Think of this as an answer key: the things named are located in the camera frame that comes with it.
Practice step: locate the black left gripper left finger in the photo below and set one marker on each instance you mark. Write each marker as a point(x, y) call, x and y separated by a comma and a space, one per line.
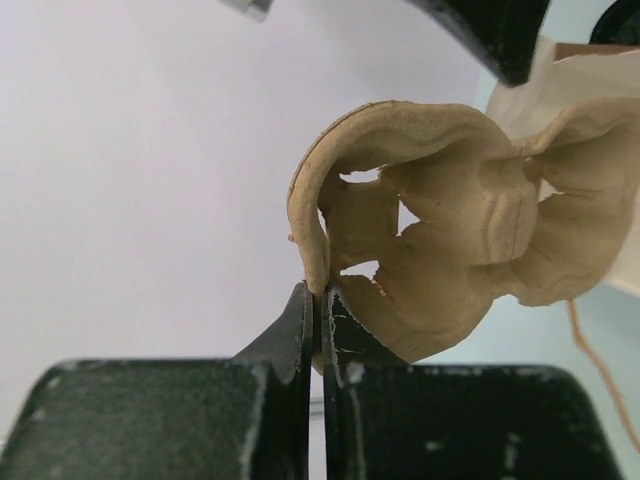
point(276, 442)

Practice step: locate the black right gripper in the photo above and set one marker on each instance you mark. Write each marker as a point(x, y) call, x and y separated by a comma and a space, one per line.
point(501, 34)

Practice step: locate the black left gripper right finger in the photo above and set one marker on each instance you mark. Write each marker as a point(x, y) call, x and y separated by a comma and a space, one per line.
point(348, 348)

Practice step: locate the brown paper bag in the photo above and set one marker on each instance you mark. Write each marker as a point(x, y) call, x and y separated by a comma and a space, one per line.
point(563, 74)

